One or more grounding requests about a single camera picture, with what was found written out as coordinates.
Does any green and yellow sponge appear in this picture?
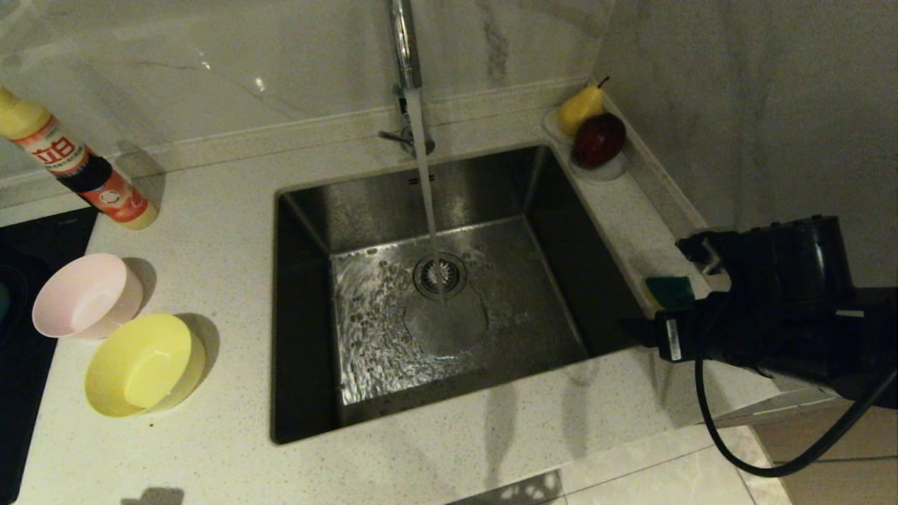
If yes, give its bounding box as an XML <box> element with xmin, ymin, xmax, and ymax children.
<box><xmin>644</xmin><ymin>276</ymin><xmax>697</xmax><ymax>313</ymax></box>

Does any chrome faucet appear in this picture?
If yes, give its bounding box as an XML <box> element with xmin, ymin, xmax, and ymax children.
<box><xmin>379</xmin><ymin>0</ymin><xmax>436</xmax><ymax>158</ymax></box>

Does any yellow plastic bowl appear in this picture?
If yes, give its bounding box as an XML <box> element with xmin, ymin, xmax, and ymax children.
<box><xmin>85</xmin><ymin>313</ymin><xmax>207</xmax><ymax>419</ymax></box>

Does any pink plastic bowl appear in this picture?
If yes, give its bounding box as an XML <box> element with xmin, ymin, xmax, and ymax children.
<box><xmin>32</xmin><ymin>252</ymin><xmax>145</xmax><ymax>341</ymax></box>

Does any orange dish soap bottle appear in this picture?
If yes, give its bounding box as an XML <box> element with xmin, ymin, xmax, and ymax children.
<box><xmin>0</xmin><ymin>86</ymin><xmax>159</xmax><ymax>231</ymax></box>

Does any stainless steel sink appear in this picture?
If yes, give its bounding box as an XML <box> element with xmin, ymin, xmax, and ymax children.
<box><xmin>270</xmin><ymin>142</ymin><xmax>660</xmax><ymax>446</ymax></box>

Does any round metal sink drain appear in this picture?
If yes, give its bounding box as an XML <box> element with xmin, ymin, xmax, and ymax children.
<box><xmin>412</xmin><ymin>251</ymin><xmax>468</xmax><ymax>301</ymax></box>

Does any small white dish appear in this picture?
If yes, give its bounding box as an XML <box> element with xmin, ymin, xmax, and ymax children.
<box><xmin>542</xmin><ymin>105</ymin><xmax>630</xmax><ymax>184</ymax></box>

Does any dark red apple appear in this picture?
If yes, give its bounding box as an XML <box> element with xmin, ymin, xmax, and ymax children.
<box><xmin>571</xmin><ymin>112</ymin><xmax>627</xmax><ymax>169</ymax></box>

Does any yellow pear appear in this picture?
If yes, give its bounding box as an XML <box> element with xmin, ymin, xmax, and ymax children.
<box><xmin>558</xmin><ymin>76</ymin><xmax>610</xmax><ymax>135</ymax></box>

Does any black induction cooktop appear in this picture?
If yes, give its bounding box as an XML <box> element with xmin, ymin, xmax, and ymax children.
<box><xmin>0</xmin><ymin>206</ymin><xmax>99</xmax><ymax>505</ymax></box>

